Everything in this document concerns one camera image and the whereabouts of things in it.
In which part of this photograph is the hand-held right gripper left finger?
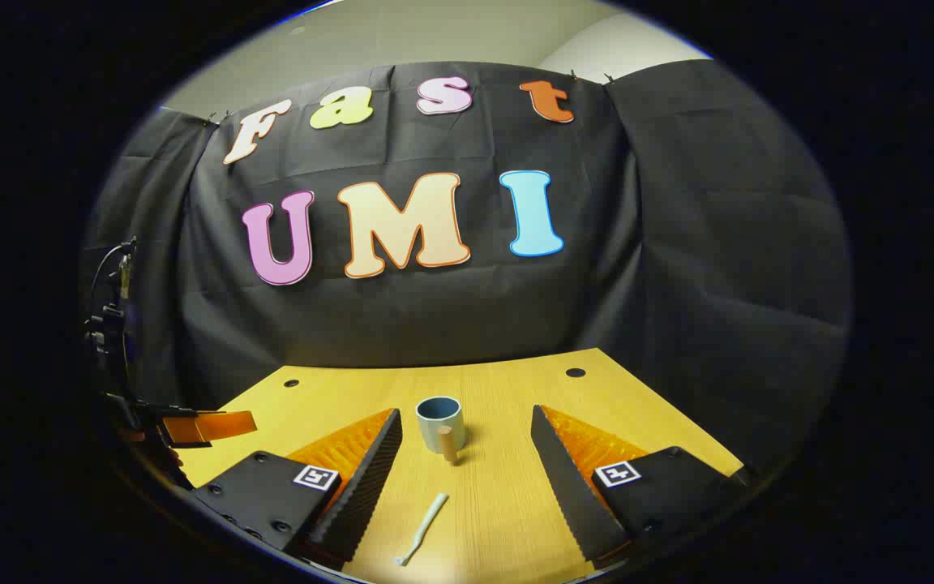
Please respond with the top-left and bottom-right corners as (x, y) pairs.
(191, 408), (405, 571)

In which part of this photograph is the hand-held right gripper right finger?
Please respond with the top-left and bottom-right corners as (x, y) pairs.
(530, 404), (760, 569)

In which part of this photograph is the pale blue toothbrush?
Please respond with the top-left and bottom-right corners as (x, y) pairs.
(396, 492), (449, 567)

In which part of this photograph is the light blue cup wooden handle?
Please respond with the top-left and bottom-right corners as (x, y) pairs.
(415, 396), (468, 465)

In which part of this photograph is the wooden desktop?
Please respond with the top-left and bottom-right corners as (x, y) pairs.
(175, 349), (748, 584)

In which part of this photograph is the black backdrop cloth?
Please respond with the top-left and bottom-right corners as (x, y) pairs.
(82, 58), (853, 479)

